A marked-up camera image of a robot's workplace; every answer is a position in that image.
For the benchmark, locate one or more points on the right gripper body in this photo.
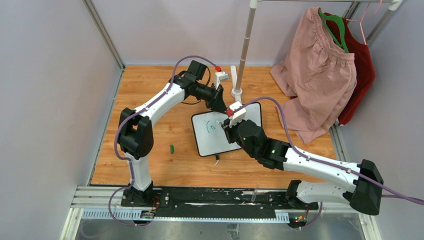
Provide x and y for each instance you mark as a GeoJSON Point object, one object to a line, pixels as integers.
{"type": "Point", "coordinates": [232, 132]}

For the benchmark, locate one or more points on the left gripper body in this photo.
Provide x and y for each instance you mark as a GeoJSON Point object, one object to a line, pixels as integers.
{"type": "Point", "coordinates": [210, 103]}

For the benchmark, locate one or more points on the white whiteboard black frame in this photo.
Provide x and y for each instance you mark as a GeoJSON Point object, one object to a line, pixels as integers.
{"type": "Point", "coordinates": [209, 137]}

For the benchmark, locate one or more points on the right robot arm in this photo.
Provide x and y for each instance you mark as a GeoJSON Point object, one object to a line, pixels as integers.
{"type": "Point", "coordinates": [355, 184]}

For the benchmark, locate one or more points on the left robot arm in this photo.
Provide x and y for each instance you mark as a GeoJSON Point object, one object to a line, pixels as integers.
{"type": "Point", "coordinates": [135, 137]}

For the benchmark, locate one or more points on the white rack foot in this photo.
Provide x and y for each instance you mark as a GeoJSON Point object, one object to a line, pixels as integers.
{"type": "Point", "coordinates": [236, 79]}

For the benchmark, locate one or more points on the clothes rack pole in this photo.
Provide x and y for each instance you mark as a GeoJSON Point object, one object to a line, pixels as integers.
{"type": "Point", "coordinates": [247, 36]}

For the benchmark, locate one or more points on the clear plastic tube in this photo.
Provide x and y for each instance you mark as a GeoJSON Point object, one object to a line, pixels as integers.
{"type": "Point", "coordinates": [254, 193]}

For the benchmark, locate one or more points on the pink shorts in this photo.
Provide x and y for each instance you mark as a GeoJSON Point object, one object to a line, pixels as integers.
{"type": "Point", "coordinates": [318, 76]}

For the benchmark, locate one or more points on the red garment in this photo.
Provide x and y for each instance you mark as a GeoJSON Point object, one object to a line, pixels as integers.
{"type": "Point", "coordinates": [359, 76]}

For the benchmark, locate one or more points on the pink hanger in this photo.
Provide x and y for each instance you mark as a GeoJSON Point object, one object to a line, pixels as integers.
{"type": "Point", "coordinates": [350, 13]}

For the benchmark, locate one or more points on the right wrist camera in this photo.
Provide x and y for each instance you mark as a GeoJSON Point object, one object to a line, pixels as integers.
{"type": "Point", "coordinates": [236, 112]}

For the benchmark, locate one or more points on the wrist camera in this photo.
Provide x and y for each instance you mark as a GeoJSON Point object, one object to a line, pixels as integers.
{"type": "Point", "coordinates": [236, 112]}
{"type": "Point", "coordinates": [219, 77]}

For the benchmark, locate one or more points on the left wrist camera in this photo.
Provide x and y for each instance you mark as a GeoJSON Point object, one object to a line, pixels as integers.
{"type": "Point", "coordinates": [219, 77]}

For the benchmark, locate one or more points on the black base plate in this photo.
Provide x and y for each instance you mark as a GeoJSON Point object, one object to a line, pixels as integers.
{"type": "Point", "coordinates": [216, 203]}

